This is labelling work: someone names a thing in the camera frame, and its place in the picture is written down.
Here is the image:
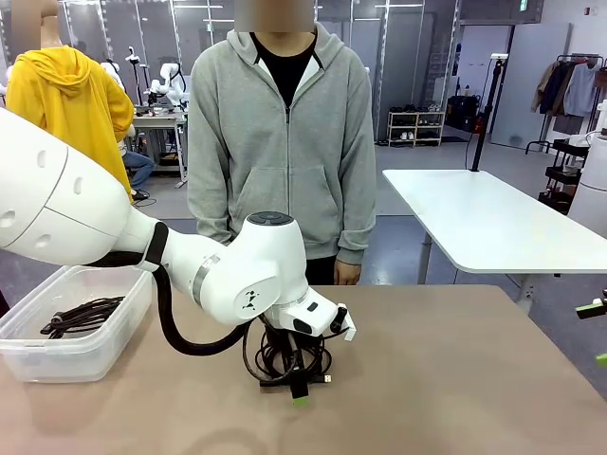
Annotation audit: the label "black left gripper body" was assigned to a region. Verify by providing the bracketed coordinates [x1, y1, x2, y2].
[270, 328, 308, 381]

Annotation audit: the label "small black USB cable coil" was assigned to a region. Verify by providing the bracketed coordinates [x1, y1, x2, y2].
[242, 326, 334, 388]

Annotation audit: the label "brown braided cable coil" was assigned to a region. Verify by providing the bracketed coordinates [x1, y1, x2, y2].
[40, 296, 126, 339]

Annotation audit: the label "grey-sleeved left forearm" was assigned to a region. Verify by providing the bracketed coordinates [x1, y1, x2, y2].
[337, 189, 378, 265]

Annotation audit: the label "grey-sleeved right forearm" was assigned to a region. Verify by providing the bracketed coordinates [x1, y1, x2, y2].
[188, 184, 237, 246]

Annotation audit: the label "person's left hand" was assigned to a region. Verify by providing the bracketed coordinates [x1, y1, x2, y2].
[334, 259, 362, 285]

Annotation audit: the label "white cylindrical appliance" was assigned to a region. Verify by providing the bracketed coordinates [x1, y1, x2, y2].
[566, 127, 607, 238]

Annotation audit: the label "white side table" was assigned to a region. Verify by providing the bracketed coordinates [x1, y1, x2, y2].
[381, 169, 607, 314]

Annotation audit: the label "black utility cart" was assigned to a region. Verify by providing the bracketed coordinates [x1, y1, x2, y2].
[538, 138, 592, 214]

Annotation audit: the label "person in grey hoodie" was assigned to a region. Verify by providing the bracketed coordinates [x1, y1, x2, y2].
[187, 23, 378, 285]

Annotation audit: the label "clear plastic storage container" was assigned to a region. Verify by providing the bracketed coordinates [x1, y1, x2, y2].
[0, 264, 154, 384]

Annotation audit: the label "black pole with white top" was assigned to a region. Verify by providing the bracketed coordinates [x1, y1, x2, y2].
[470, 52, 509, 173]

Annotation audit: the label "clothes rack with garments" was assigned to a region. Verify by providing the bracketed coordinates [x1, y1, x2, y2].
[524, 52, 607, 155]

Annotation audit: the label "white partition panel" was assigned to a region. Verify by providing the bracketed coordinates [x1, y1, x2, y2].
[490, 22, 573, 151]

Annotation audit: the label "black bags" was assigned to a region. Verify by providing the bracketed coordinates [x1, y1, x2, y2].
[447, 94, 486, 134]

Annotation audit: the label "background person in beige jacket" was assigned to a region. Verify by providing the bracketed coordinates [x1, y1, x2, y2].
[121, 125, 156, 191]

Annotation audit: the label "wooden shoe rack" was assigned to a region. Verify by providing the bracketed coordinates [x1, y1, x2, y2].
[387, 111, 447, 148]

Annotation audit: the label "cluttered background workbench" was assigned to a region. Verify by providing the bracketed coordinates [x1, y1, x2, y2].
[132, 108, 190, 184]

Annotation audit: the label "mannequin in yellow hoodie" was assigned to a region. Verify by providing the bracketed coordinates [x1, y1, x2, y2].
[5, 0, 137, 205]

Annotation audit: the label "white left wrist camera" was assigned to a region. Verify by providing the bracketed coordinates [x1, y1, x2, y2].
[330, 302, 358, 343]

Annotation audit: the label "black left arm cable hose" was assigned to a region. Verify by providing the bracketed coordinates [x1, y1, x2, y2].
[94, 221, 267, 356]

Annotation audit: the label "black stand with white camera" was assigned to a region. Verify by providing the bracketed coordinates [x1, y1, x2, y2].
[124, 45, 146, 106]

